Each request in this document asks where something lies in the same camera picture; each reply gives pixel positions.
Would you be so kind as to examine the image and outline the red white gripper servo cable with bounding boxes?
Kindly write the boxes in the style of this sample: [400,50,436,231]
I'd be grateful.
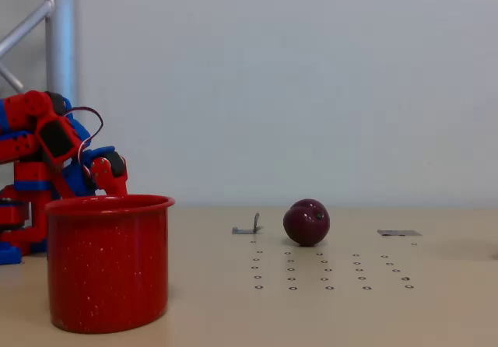
[63,106,105,177]

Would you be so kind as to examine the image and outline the red blue robot base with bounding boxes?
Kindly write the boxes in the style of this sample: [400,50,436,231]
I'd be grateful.
[0,161,65,266]

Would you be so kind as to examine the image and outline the red enamel mug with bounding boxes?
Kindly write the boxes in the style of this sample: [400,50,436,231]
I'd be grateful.
[44,194,177,335]

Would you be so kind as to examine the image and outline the dark red plum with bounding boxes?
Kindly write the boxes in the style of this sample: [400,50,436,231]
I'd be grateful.
[282,198,331,247]

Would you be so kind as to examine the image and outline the flat grey metal plate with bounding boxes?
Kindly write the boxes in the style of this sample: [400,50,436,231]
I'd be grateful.
[376,229,423,238]

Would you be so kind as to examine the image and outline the silver metal tube frame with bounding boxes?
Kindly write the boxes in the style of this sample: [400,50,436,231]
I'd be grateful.
[0,0,78,103]

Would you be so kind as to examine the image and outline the small grey metal bracket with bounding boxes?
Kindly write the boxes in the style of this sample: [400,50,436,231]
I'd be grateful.
[231,212,265,236]

